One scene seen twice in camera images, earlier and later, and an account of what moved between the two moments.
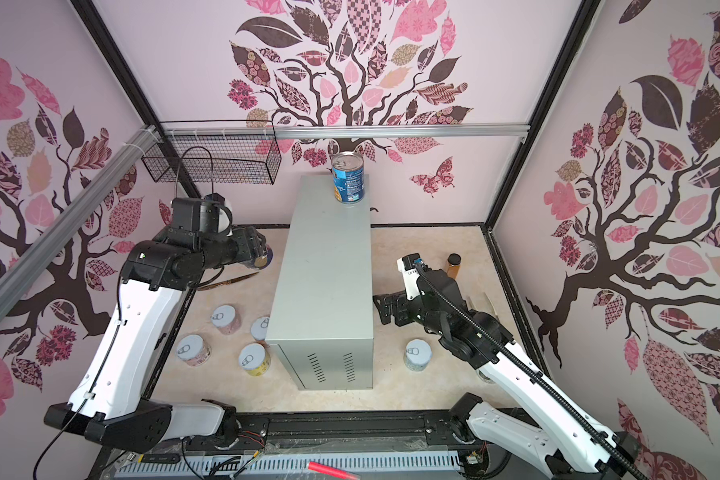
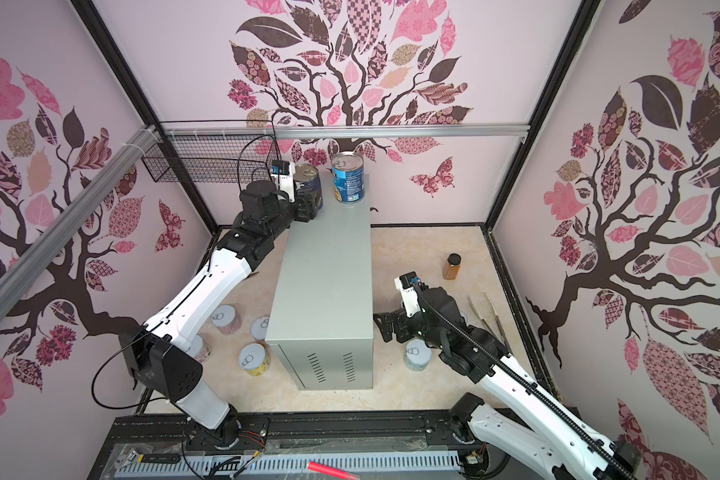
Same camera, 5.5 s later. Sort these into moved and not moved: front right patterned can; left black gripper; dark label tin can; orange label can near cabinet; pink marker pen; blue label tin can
Moved: left black gripper; dark label tin can
Not moved: front right patterned can; pink marker pen; blue label tin can; orange label can near cabinet
